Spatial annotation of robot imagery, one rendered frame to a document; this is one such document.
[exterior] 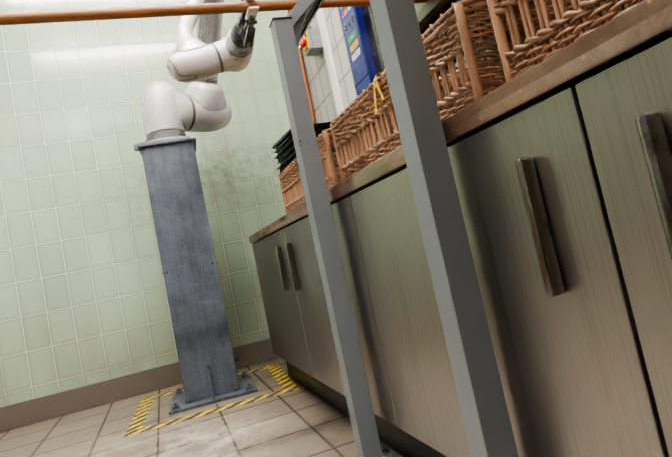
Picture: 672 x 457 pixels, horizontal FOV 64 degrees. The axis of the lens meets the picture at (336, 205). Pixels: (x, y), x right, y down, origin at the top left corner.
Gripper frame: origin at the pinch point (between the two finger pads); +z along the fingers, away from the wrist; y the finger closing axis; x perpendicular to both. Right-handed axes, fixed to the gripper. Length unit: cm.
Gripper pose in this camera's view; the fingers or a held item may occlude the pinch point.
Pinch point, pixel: (250, 7)
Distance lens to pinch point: 168.5
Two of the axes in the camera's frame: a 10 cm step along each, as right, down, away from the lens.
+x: -9.3, 1.7, -3.2
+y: 2.0, 9.8, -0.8
